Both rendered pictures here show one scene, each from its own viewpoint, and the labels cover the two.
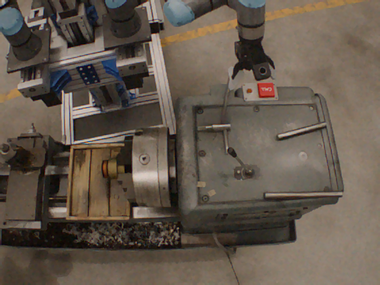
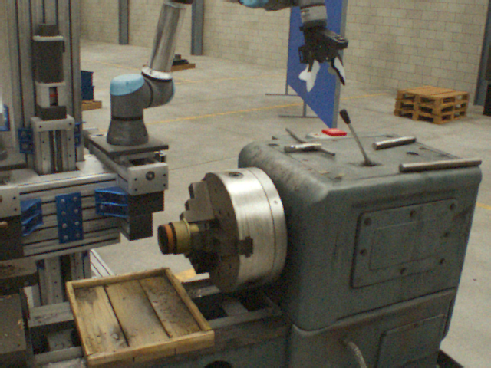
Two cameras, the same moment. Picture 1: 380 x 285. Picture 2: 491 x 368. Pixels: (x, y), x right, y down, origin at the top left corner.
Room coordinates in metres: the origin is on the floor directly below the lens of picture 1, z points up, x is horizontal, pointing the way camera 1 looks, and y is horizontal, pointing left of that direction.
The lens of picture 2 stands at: (-0.80, 0.66, 1.64)
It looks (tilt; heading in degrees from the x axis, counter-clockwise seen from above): 19 degrees down; 335
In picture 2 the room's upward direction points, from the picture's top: 3 degrees clockwise
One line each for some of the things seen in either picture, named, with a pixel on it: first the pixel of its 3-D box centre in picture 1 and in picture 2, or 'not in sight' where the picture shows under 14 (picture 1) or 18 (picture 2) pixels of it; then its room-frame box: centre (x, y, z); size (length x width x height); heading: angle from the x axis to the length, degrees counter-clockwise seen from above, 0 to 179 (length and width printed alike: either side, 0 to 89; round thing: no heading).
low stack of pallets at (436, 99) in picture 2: not in sight; (432, 103); (5.93, -5.90, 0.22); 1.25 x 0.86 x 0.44; 111
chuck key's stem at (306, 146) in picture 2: (214, 127); (302, 146); (0.44, -0.08, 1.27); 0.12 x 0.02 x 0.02; 92
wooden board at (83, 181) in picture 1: (99, 181); (134, 312); (0.36, 0.42, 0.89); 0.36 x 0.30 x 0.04; 1
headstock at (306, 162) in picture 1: (251, 159); (353, 215); (0.39, -0.25, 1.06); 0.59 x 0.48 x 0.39; 91
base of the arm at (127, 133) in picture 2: (123, 18); (127, 127); (1.03, 0.29, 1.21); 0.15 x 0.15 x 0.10
